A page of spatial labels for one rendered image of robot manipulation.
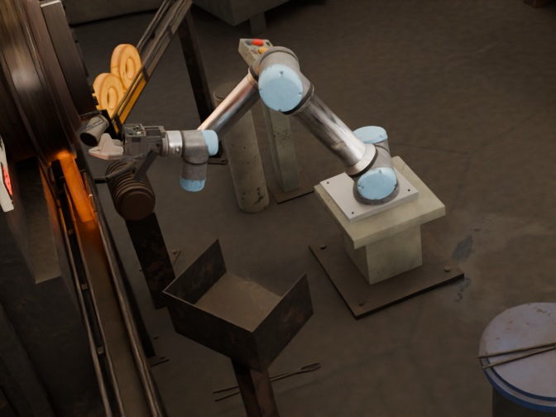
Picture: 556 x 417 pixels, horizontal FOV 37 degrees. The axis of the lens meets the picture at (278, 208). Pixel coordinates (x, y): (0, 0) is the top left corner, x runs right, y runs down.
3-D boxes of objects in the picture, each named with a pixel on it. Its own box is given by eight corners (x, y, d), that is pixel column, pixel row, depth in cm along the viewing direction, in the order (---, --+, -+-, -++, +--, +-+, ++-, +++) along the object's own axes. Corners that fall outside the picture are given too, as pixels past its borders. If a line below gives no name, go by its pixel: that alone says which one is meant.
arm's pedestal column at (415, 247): (408, 211, 309) (404, 155, 292) (464, 277, 278) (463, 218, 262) (309, 248, 301) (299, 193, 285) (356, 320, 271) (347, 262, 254)
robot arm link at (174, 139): (174, 148, 245) (181, 162, 238) (159, 149, 243) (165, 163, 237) (176, 126, 241) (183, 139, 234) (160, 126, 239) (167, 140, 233)
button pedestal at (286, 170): (280, 208, 322) (252, 69, 283) (261, 175, 340) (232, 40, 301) (318, 194, 324) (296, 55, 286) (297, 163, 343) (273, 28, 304)
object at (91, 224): (76, 237, 221) (75, 234, 220) (67, 198, 235) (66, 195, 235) (103, 227, 222) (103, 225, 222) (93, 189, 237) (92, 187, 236)
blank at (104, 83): (85, 93, 255) (94, 93, 254) (104, 63, 265) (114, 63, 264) (102, 132, 266) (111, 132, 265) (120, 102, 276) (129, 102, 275)
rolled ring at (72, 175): (67, 140, 223) (55, 143, 222) (77, 175, 209) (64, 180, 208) (87, 194, 234) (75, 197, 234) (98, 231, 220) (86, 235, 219)
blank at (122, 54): (104, 63, 265) (114, 63, 264) (122, 35, 275) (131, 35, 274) (120, 101, 276) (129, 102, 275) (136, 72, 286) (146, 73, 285)
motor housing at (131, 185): (153, 317, 286) (110, 197, 253) (141, 277, 303) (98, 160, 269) (189, 304, 288) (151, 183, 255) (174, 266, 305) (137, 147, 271)
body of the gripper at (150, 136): (120, 123, 234) (162, 122, 238) (119, 150, 239) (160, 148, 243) (125, 136, 228) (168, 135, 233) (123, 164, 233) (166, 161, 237)
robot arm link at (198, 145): (217, 162, 243) (221, 137, 238) (180, 165, 240) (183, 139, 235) (210, 147, 249) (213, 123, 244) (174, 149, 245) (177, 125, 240)
